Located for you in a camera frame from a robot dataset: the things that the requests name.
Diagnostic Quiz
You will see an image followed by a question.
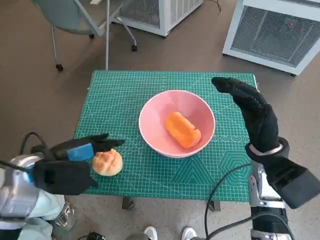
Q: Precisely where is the pink bowl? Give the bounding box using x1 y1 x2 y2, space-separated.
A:
138 90 217 159

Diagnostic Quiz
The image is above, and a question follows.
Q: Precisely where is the white mesh cabinet red light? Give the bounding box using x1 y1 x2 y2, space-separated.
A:
221 0 320 76

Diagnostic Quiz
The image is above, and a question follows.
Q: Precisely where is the person's white shoe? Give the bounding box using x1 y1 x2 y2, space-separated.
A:
143 225 158 240
181 225 198 240

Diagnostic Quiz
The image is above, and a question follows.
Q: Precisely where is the pale green cloth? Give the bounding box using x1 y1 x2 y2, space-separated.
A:
18 192 66 240

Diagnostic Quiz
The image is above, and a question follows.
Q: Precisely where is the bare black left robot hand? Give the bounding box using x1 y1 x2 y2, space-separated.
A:
48 133 126 162

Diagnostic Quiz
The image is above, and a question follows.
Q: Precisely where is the thin white metal pole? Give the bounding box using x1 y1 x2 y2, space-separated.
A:
104 0 111 71

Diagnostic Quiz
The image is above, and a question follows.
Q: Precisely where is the green cutting mat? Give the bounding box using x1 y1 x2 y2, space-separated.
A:
72 70 259 202

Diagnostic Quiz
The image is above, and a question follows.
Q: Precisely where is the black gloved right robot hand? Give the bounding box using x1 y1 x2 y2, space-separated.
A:
211 76 280 154

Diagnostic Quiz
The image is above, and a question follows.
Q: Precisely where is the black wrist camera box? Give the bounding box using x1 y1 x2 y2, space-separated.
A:
266 157 320 210
32 159 99 196

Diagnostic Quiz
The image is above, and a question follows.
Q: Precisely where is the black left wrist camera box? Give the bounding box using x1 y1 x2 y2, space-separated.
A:
32 159 99 196

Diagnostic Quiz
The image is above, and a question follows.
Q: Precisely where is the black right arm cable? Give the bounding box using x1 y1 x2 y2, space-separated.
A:
204 163 253 240

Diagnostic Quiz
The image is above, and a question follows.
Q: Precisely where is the metal table bracket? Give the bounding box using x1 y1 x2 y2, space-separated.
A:
121 196 136 210
208 199 221 213

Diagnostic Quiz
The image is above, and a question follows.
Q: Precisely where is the round tan bread bun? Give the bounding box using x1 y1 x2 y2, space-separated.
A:
92 148 124 177

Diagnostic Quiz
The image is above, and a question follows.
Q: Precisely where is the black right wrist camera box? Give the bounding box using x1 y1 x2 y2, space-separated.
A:
266 157 320 210

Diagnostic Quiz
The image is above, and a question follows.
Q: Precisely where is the long orange bread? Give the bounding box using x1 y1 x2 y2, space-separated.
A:
164 111 202 149

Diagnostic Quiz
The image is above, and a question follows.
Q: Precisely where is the grey office chair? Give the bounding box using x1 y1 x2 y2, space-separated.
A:
31 0 139 72

